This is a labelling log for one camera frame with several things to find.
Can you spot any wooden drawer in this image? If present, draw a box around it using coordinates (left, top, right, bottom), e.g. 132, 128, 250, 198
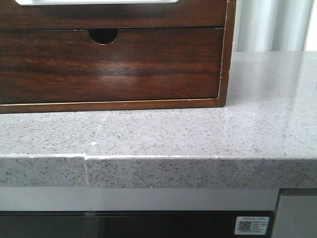
0, 28, 223, 104
0, 0, 227, 30

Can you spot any dark wooden drawer cabinet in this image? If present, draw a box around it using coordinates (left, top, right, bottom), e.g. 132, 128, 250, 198
0, 0, 236, 114

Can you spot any black glass under-counter appliance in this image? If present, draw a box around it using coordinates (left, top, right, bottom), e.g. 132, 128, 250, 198
0, 211, 274, 238

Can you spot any white QR code sticker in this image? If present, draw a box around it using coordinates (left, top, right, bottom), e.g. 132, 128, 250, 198
234, 216, 270, 235

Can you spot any grey pleated curtain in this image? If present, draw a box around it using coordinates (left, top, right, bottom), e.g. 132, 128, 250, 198
233, 0, 317, 52

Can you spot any grey cabinet door panel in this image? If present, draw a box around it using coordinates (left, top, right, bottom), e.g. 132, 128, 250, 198
272, 189, 317, 238

